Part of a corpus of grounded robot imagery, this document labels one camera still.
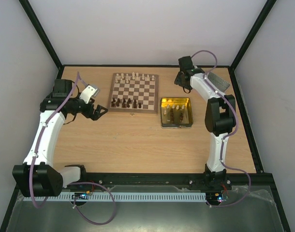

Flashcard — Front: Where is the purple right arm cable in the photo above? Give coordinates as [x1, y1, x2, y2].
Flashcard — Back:
[190, 49, 251, 209]

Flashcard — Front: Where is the wooden chess board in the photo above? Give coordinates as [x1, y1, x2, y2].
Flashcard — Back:
[108, 72, 159, 114]

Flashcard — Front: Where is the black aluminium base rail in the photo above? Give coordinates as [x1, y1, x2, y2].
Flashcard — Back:
[16, 172, 274, 191]

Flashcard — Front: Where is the gold tin box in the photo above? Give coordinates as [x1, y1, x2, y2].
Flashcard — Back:
[160, 97, 193, 129]

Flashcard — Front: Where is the white slotted cable duct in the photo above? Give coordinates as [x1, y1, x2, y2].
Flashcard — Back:
[22, 191, 207, 202]

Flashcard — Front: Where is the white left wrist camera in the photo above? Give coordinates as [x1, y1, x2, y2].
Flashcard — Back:
[79, 85, 100, 102]

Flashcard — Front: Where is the silver tin lid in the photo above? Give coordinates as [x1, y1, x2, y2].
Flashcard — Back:
[207, 72, 230, 93]

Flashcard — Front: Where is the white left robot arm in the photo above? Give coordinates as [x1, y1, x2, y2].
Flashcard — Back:
[12, 76, 108, 197]

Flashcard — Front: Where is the black frame post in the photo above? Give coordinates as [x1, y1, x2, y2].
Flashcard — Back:
[230, 0, 277, 71]
[19, 0, 63, 70]

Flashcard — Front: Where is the black frame post left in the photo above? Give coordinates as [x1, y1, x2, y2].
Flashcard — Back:
[19, 0, 63, 70]

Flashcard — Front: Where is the black frame post right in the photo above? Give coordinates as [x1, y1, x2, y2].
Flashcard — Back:
[230, 0, 277, 71]

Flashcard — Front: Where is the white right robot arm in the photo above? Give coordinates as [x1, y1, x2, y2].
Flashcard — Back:
[174, 56, 237, 189]

